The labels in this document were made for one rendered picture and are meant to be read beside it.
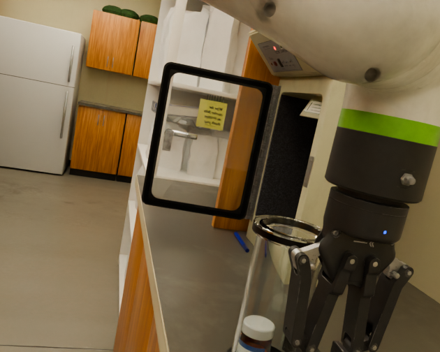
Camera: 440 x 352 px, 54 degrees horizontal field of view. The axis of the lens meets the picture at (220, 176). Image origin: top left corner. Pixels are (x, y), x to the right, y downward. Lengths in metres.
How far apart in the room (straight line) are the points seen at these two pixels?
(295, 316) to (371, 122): 0.20
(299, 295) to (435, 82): 0.22
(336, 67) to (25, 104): 5.61
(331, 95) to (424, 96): 0.55
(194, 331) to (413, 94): 0.51
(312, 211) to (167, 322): 0.41
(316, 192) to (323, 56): 0.69
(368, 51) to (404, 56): 0.02
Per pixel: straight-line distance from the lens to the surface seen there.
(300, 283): 0.43
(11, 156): 5.95
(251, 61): 1.27
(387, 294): 0.49
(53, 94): 5.78
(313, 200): 0.97
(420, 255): 1.32
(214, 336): 0.74
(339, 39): 0.28
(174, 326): 0.75
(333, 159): 0.42
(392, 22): 0.28
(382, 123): 0.40
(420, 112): 0.40
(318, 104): 1.06
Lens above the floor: 1.31
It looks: 9 degrees down
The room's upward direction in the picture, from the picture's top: 11 degrees clockwise
